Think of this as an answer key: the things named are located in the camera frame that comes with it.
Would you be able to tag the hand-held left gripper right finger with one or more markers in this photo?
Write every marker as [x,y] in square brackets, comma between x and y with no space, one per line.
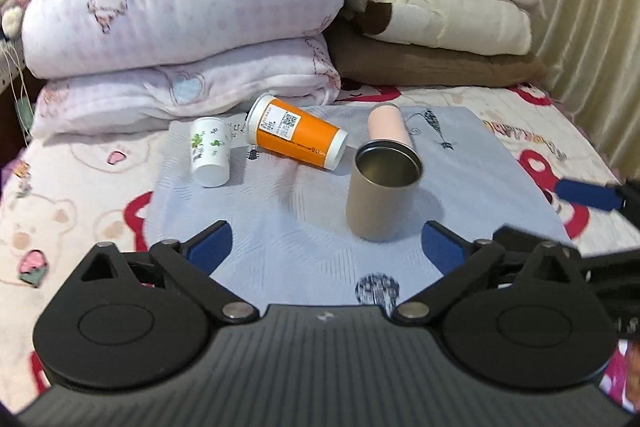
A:
[441,247]

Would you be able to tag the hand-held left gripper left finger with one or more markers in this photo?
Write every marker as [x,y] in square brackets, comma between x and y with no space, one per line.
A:
[212,243]

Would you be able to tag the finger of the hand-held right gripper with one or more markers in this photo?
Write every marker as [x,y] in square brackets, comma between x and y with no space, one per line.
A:
[585,194]
[612,269]

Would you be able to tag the tan metal cup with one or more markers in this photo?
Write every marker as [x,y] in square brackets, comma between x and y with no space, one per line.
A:
[382,192]

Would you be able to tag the white cup with green print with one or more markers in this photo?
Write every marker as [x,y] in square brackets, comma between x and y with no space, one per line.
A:
[210,152]

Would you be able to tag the pink cup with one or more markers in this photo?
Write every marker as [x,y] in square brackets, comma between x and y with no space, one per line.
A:
[387,124]

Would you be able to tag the orange paper cup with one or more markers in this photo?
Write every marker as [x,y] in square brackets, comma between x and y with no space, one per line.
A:
[295,137]

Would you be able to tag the light blue cloth mat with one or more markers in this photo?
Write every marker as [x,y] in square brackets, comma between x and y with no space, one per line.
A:
[300,217]

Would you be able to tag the beige curtain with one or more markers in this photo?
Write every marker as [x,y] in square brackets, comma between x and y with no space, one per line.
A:
[590,32]

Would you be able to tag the brown folded blanket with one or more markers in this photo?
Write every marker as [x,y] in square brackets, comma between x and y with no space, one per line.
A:
[430,64]

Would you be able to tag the cream and brown blanket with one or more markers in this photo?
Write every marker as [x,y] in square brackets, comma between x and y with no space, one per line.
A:
[450,19]

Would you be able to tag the pink checked folded quilt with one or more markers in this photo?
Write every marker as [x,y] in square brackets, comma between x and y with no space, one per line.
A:
[190,7]

